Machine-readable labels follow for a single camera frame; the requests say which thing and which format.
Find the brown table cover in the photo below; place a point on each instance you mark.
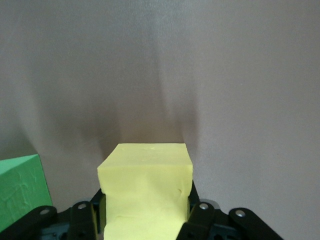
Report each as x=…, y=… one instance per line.
x=160, y=75

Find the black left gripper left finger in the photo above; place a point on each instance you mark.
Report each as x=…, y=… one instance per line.
x=83, y=220

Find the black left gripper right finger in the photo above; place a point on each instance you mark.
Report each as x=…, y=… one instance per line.
x=200, y=217

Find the yellow foam cube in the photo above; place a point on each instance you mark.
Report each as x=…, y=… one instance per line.
x=145, y=180

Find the green foam cube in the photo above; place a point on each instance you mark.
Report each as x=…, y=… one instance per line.
x=22, y=182

